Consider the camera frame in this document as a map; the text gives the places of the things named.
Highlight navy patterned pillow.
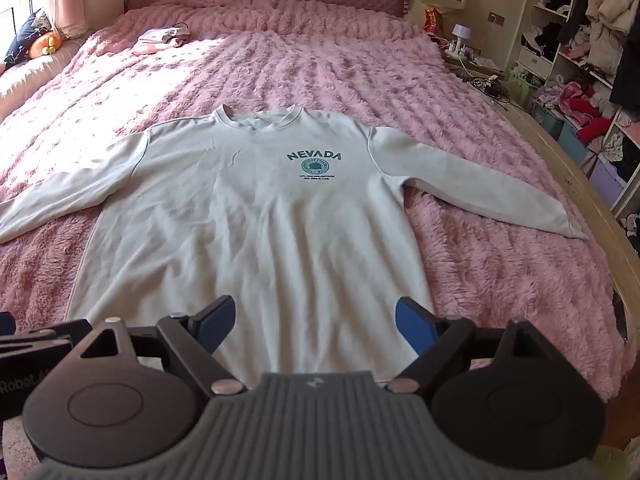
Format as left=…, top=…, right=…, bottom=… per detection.
left=2, top=10, right=53, bottom=66

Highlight orange plush toy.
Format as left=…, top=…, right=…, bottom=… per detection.
left=27, top=30, right=66, bottom=60

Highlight pink fluffy blanket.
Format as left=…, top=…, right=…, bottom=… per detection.
left=0, top=0, right=626, bottom=406

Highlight wooden bed frame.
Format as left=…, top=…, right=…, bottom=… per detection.
left=500, top=95, right=640, bottom=341

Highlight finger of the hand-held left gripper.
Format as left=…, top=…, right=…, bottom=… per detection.
left=0, top=311, right=96, bottom=360

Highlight purple storage bin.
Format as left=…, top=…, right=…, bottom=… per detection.
left=590, top=160, right=626, bottom=206

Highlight small pink folded clothes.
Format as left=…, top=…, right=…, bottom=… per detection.
left=131, top=24, right=192, bottom=56

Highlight pale printed sweatshirt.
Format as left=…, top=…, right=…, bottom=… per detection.
left=0, top=104, right=591, bottom=391

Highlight white table lamp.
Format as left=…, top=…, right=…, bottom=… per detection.
left=451, top=23, right=473, bottom=53

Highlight blue storage bin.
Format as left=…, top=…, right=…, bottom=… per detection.
left=532, top=102, right=566, bottom=137
left=557, top=120, right=593, bottom=163

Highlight pile of pink clothes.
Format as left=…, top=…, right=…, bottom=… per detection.
left=545, top=80, right=617, bottom=141

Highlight hanging clothes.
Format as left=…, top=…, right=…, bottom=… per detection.
left=570, top=0, right=640, bottom=111

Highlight red snack bag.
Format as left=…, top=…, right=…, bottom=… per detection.
left=424, top=6, right=446, bottom=36

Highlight green storage bin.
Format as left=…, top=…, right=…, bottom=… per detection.
left=510, top=67, right=543, bottom=111

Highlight tangle of black cables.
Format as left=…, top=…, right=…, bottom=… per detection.
left=467, top=72, right=511, bottom=102

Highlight cream window seat cushion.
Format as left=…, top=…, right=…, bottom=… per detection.
left=0, top=35, right=86, bottom=107

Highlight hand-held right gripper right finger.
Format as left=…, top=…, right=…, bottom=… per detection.
left=385, top=297, right=557, bottom=395

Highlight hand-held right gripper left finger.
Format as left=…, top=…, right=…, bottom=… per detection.
left=75, top=296, right=247, bottom=398

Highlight cluttered nightstand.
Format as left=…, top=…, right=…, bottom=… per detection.
left=442, top=45, right=511, bottom=86

